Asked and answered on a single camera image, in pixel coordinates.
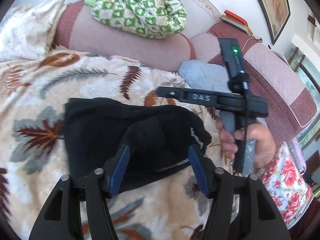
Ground black pants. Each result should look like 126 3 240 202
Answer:
62 98 212 192

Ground floral sleeve right forearm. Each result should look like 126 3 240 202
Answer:
257 142 314 229

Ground right hand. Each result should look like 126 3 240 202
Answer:
216 119 277 172

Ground grey blue pillow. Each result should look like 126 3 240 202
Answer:
178 60 234 131

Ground leaf pattern fleece blanket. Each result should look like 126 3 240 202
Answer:
1 48 211 239

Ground green white checkered quilt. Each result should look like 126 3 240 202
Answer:
85 0 187 39

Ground pink quilted headboard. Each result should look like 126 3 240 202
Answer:
54 1 317 142

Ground cream white pillow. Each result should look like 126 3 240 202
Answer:
1 0 68 62

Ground framed wall picture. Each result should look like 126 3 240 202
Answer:
258 0 291 45

